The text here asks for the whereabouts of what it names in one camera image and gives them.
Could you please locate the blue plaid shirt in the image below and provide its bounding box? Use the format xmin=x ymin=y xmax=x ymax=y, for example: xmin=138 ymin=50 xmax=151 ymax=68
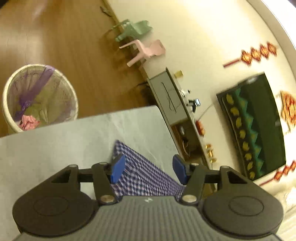
xmin=112 ymin=140 xmax=185 ymax=199

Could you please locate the long grey TV cabinet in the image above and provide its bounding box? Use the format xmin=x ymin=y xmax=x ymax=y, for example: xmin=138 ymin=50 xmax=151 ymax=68
xmin=147 ymin=69 xmax=214 ymax=170

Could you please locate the red fruit plate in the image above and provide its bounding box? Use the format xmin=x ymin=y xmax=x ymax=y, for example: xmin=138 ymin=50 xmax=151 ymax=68
xmin=196 ymin=120 xmax=205 ymax=137

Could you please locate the black handheld device on stand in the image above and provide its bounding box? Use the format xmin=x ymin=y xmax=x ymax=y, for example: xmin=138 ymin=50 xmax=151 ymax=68
xmin=187 ymin=98 xmax=201 ymax=113

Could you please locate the yellow cup on cabinet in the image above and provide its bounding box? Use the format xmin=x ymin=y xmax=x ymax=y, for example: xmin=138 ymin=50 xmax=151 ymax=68
xmin=174 ymin=70 xmax=184 ymax=79

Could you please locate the white wicker waste basket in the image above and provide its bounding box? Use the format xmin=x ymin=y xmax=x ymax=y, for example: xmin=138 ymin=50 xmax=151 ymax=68
xmin=2 ymin=64 xmax=79 ymax=134

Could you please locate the red hanging knot right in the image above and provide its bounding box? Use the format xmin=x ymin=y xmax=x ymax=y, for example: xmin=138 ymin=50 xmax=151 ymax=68
xmin=277 ymin=90 xmax=295 ymax=135

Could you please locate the red hanging knot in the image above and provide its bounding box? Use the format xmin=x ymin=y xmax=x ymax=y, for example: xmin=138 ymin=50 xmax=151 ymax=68
xmin=277 ymin=90 xmax=295 ymax=135
xmin=223 ymin=42 xmax=279 ymax=68

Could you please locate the pink plastic child chair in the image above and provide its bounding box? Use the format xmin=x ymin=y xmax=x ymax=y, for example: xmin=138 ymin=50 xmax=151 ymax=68
xmin=119 ymin=39 xmax=166 ymax=67

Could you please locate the red hanging knot left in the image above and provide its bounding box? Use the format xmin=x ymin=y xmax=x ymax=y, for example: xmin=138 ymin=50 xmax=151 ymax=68
xmin=223 ymin=42 xmax=279 ymax=68

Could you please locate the green plastic child chair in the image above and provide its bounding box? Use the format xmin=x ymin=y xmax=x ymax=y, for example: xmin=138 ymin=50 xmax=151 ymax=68
xmin=111 ymin=19 xmax=153 ymax=42

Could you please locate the wall TV with patterned cover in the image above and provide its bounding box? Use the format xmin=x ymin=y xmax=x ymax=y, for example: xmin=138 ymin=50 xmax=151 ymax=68
xmin=216 ymin=73 xmax=286 ymax=181

